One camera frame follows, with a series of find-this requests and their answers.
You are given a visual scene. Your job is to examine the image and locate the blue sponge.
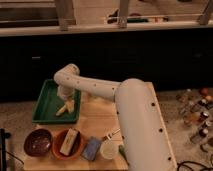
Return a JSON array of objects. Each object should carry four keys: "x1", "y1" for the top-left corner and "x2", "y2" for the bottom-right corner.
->
[{"x1": 82, "y1": 137, "x2": 101, "y2": 161}]

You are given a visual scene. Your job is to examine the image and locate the green cucumber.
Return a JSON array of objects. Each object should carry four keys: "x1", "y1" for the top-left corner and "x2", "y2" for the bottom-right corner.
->
[{"x1": 119, "y1": 145, "x2": 127, "y2": 160}]

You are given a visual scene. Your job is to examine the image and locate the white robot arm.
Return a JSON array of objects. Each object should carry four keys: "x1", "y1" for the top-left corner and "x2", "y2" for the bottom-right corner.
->
[{"x1": 54, "y1": 64, "x2": 177, "y2": 171}]

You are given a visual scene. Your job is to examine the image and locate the dark purple bowl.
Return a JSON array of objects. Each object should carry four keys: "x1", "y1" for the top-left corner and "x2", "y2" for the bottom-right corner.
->
[{"x1": 24, "y1": 129, "x2": 53, "y2": 157}]

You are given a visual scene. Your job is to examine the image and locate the green plastic tray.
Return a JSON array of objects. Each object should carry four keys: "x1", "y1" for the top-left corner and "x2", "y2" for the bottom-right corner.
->
[{"x1": 32, "y1": 79, "x2": 81, "y2": 124}]

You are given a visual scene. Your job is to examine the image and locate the orange bowl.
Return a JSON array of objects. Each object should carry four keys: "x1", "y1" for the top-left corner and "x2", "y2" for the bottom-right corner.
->
[{"x1": 52, "y1": 130, "x2": 85, "y2": 160}]

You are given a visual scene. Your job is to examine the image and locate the black stand at left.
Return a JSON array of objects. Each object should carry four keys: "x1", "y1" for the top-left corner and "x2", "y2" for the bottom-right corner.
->
[{"x1": 0, "y1": 128, "x2": 11, "y2": 171}]

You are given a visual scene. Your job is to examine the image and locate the beige block in bowl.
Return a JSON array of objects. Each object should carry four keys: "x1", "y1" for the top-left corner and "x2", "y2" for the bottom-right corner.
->
[{"x1": 60, "y1": 129, "x2": 78, "y2": 156}]

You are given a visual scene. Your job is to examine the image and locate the white cup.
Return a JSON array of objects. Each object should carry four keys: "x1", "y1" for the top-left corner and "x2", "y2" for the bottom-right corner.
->
[{"x1": 100, "y1": 140, "x2": 118, "y2": 160}]

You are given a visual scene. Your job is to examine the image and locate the spice bottles on floor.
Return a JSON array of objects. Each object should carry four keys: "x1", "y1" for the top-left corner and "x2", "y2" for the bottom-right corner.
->
[{"x1": 176, "y1": 88, "x2": 213, "y2": 144}]

